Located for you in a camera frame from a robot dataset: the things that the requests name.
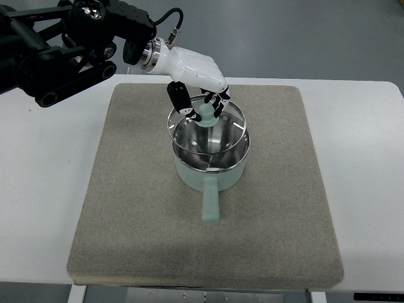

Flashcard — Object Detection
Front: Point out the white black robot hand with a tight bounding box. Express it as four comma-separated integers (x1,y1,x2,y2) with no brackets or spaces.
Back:
140,38,230,126

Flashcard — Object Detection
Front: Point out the glass lid green knob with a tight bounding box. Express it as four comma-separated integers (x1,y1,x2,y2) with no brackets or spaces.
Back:
167,96,247,155

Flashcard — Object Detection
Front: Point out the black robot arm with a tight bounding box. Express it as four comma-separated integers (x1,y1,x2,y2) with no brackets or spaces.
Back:
1,1,156,107

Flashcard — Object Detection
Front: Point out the mint green saucepan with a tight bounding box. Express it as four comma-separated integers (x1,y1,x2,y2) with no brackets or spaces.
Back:
172,130,250,224

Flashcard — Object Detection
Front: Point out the grey felt mat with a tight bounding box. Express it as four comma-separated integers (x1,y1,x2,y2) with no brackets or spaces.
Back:
66,82,344,288

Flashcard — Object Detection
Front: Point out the black control panel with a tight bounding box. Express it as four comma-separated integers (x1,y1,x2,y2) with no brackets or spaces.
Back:
353,293,403,302

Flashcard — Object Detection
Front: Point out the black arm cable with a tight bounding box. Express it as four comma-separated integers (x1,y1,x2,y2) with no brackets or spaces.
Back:
153,8,184,47

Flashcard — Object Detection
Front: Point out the metal table bracket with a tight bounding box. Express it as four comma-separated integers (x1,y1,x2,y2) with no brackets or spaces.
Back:
126,288,285,303

